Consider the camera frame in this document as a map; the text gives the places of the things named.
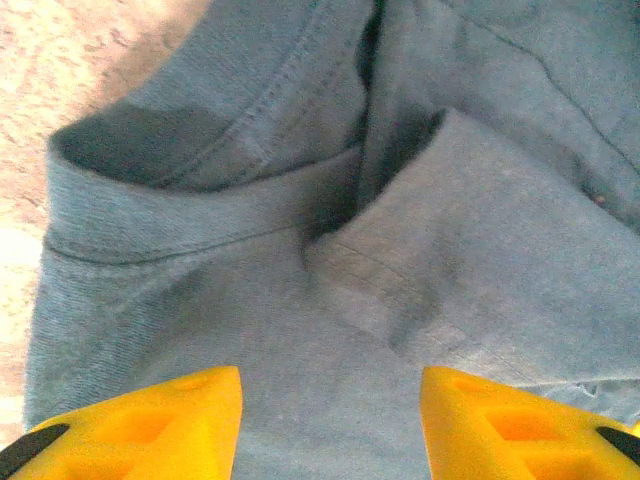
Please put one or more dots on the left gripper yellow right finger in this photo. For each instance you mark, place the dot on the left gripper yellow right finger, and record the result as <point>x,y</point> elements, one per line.
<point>525,440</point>

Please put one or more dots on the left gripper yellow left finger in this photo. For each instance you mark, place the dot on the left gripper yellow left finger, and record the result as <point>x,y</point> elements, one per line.
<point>125,440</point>

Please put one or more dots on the blue t-shirt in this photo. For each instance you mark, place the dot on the blue t-shirt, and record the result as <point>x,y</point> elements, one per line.
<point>320,200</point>

